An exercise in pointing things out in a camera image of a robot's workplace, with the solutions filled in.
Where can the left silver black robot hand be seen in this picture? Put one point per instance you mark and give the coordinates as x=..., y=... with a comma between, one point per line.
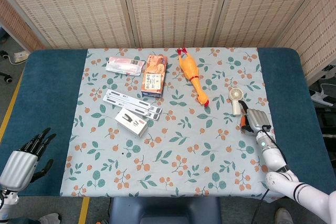
x=19, y=166

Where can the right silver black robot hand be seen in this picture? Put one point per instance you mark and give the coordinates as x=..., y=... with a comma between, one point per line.
x=258, y=119

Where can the small white handheld fan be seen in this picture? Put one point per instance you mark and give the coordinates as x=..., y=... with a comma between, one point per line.
x=236, y=107

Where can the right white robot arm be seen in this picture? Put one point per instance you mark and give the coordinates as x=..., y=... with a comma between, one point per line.
x=278, y=161

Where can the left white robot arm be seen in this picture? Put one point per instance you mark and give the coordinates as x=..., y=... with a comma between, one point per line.
x=9, y=200

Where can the grey shoe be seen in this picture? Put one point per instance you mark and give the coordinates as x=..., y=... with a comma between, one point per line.
x=283, y=217
x=51, y=218

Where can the white power strip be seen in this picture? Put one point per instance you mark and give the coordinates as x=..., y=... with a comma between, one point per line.
x=319, y=98

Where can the black equipment box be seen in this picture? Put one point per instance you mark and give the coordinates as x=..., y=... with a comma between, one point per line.
x=329, y=124

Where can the yellow rubber chicken toy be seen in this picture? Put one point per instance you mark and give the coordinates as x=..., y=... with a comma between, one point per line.
x=190, y=69

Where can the black office chair base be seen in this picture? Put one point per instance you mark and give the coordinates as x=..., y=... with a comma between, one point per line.
x=8, y=79

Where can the floral leaf and berry tablecloth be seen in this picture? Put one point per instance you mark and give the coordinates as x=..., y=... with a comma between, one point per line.
x=170, y=142

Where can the white floor socket box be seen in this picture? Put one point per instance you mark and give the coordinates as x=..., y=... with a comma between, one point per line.
x=21, y=56

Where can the orange and blue snack box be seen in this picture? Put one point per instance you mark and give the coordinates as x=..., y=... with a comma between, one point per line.
x=155, y=77

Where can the white stapler box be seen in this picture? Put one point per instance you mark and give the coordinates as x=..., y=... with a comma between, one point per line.
x=131, y=123

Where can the white folding laptop stand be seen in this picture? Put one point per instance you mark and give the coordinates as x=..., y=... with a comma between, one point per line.
x=118, y=98

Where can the woven beige folding screen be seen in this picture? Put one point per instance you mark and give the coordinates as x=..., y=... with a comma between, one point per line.
x=170, y=6

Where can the pink white toothbrush package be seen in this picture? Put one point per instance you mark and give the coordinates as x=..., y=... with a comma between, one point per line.
x=123, y=65

